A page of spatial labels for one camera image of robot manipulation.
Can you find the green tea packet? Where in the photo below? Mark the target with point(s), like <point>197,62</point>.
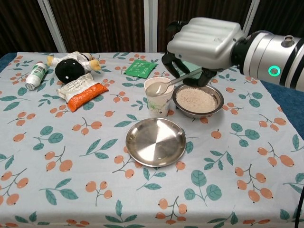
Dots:
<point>140,69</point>

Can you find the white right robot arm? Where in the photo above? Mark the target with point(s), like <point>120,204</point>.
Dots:
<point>261,54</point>

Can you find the mint green plastic dustpan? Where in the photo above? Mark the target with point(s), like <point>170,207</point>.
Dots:
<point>193,67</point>

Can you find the brown fabric partition panel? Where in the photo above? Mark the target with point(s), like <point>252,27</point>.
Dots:
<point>99,23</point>
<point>21,26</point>
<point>171,12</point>
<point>278,14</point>

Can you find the floral leaf and berry tablecloth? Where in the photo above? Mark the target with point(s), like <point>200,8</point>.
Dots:
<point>71,133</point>

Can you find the blue table cover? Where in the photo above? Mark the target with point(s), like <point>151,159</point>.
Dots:
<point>285,107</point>

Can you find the white floral paper cup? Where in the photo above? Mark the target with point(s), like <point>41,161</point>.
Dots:
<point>158,105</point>

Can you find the black and white plush doll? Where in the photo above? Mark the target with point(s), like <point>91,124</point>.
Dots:
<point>69,70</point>

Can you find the metal spoon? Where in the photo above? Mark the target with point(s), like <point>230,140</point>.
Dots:
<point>155,89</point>

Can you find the orange and white snack bag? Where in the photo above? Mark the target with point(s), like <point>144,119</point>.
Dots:
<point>80,93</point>

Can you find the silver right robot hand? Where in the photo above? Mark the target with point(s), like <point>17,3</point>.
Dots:
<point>204,40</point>

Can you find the round stainless steel plate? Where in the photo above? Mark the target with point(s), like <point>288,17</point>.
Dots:
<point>154,142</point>

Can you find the stainless steel bowl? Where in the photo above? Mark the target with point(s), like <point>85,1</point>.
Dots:
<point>197,114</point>

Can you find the white bottle with green label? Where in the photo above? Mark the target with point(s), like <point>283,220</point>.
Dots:
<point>35,76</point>

